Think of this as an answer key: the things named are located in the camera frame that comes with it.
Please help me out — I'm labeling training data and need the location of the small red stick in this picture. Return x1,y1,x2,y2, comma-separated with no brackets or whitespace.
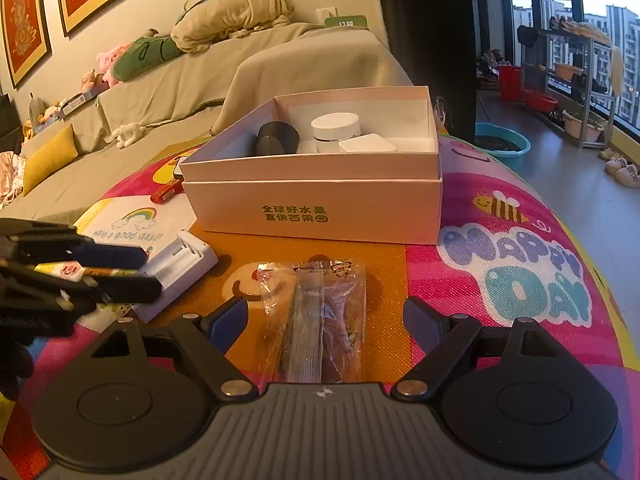
151,177,182,204

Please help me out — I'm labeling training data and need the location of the teal basin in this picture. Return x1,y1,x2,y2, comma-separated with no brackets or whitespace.
474,122,531,170

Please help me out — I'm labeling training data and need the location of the red basin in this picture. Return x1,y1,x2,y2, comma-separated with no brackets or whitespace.
520,91,558,112

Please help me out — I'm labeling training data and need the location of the crumpled beige blanket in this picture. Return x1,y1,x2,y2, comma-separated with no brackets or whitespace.
170,0,290,55

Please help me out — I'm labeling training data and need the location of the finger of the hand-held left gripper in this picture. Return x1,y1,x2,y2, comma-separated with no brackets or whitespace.
10,235,148,271
10,265,162,311

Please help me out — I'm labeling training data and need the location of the colourful printed play mat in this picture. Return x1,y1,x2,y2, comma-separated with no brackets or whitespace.
0,132,640,480

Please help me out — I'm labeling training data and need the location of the pink planter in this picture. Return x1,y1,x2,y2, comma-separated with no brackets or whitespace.
562,110,606,142

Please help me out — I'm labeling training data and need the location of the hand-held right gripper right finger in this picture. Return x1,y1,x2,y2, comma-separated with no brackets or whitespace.
390,296,561,403

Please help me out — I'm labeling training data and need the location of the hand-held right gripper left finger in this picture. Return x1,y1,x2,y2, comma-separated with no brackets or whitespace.
87,296,261,403

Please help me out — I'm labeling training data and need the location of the person's left hand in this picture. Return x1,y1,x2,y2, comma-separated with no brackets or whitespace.
0,330,32,401

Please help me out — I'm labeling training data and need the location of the pink plush toy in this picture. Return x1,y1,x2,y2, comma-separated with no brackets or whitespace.
97,44,132,87

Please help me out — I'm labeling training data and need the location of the yellow cushion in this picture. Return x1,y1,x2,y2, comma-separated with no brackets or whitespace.
22,124,80,196

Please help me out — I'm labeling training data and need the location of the white plastic holder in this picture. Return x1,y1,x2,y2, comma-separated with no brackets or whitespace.
131,230,220,323

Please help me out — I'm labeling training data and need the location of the flat printed box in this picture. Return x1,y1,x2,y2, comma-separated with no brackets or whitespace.
64,85,108,111

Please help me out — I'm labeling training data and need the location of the black cylinder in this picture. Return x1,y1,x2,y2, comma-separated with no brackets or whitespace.
252,121,301,158

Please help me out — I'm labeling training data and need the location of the white square case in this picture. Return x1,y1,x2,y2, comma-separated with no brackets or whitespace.
338,133,399,154

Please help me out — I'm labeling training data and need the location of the beige covered sofa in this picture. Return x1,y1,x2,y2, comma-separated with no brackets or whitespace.
0,22,416,221

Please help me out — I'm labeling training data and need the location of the pink cardboard box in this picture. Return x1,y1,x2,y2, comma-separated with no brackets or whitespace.
179,85,445,246

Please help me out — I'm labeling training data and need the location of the clear plastic bag with straps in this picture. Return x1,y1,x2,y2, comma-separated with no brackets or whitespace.
256,256,368,386

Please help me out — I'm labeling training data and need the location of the white plush toy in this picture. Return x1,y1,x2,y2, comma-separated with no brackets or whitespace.
104,122,148,148

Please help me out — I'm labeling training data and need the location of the red bucket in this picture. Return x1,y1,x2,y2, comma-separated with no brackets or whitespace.
498,64,523,102

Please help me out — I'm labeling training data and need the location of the yellow hanging cloth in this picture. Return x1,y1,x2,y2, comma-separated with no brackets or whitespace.
611,46,625,96

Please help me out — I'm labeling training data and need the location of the printed pen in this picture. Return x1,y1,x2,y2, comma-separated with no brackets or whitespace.
35,260,146,281

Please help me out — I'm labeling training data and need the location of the metal shelf rack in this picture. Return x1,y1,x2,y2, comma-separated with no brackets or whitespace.
520,25,618,150

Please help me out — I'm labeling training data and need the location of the white round jar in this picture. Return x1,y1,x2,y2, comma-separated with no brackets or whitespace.
310,112,362,154

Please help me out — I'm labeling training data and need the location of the green plush pillow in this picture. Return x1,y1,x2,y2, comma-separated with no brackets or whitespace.
111,34,186,82

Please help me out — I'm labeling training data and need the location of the green digital clock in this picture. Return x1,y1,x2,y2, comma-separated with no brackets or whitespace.
324,14,370,30

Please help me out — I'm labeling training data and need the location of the pink patterned cloth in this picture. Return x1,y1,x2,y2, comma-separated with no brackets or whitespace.
0,152,26,208

